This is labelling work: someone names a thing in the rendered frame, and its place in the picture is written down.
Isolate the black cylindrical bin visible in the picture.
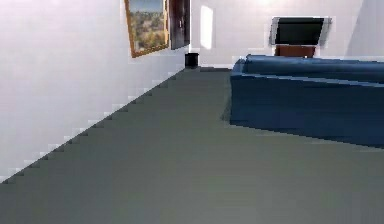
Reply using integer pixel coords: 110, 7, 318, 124
184, 52, 200, 69

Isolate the dark brown room door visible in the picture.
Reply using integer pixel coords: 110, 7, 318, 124
168, 0, 191, 51

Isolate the framed landscape picture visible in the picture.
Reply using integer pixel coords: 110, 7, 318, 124
123, 0, 171, 59

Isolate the blue sofa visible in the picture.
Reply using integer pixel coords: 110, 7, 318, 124
229, 54, 384, 150

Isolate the brown television stand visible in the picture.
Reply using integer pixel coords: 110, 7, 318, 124
274, 44, 317, 59

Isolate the black television set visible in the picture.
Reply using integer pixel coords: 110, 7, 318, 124
269, 16, 333, 47

